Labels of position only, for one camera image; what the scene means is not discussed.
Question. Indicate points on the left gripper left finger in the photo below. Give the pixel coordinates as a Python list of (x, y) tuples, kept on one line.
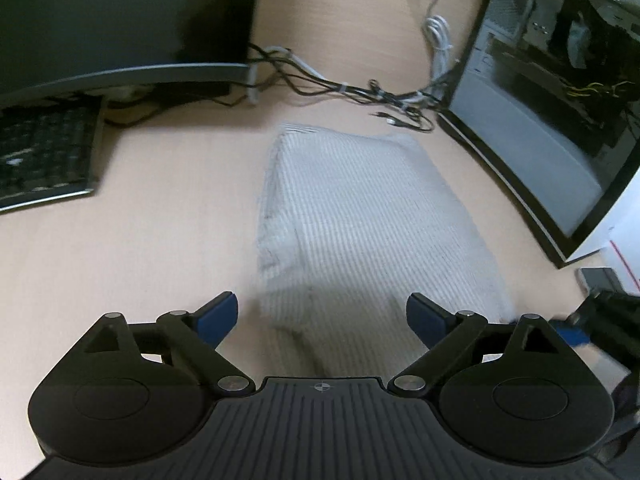
[(179, 349)]

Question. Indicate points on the black keyboard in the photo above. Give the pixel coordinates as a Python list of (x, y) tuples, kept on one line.
[(48, 150)]

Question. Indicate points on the computer tower case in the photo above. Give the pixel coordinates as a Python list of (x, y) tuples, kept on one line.
[(546, 93)]

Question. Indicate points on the striped white garment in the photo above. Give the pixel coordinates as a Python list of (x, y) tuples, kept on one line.
[(349, 227)]

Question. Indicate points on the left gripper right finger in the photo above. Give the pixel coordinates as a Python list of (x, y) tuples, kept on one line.
[(457, 342)]

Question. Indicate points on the black computer monitor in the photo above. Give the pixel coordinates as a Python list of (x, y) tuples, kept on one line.
[(51, 47)]

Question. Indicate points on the white paper sheet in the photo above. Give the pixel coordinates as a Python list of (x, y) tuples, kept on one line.
[(616, 238)]

